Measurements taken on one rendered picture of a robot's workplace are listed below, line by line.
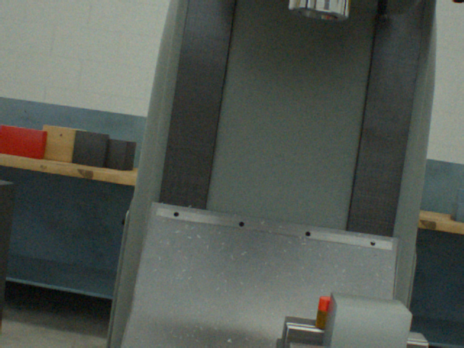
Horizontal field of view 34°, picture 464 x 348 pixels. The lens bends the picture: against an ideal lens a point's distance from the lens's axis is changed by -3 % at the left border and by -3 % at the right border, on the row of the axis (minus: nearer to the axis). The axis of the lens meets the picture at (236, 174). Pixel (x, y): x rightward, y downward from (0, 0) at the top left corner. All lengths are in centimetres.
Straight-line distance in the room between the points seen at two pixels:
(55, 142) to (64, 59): 73
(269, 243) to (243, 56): 24
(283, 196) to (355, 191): 9
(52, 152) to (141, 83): 78
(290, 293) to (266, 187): 14
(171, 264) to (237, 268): 8
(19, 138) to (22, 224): 81
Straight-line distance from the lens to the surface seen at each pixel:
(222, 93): 99
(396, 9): 88
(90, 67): 496
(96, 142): 439
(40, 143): 441
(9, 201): 73
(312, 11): 64
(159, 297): 96
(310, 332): 66
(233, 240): 97
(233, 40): 99
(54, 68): 502
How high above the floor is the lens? 118
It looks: 3 degrees down
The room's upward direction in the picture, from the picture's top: 8 degrees clockwise
